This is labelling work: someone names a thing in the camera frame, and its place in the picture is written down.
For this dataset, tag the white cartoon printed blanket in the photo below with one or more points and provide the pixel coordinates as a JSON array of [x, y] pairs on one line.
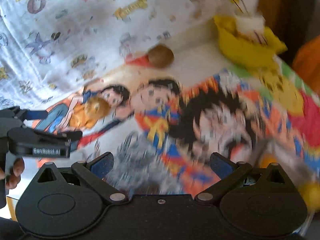
[[75, 30]]

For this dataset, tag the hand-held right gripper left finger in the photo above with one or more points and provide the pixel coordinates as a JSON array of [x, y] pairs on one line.
[[101, 166]]

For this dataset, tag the person's left hand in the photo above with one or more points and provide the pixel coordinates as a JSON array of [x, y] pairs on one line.
[[16, 172]]

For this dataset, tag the shiny brown round fruit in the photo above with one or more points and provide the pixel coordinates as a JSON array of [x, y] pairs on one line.
[[97, 108]]

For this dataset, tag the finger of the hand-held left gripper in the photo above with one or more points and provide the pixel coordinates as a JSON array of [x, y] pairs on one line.
[[36, 115], [70, 135]]

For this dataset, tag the dark cabinet door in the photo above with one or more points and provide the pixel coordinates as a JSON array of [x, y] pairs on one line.
[[287, 5]]

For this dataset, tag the brown kiwi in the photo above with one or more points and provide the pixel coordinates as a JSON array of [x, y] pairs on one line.
[[160, 56]]

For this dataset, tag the colourful cartoon printed mat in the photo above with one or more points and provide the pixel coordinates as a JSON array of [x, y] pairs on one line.
[[225, 105]]

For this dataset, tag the yellow lemon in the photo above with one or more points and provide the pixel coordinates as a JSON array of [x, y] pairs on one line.
[[310, 193]]

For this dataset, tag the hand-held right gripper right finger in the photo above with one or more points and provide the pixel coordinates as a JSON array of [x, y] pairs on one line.
[[222, 166]]

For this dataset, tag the yellow plastic bowl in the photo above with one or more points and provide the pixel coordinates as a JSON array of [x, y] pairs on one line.
[[240, 50]]

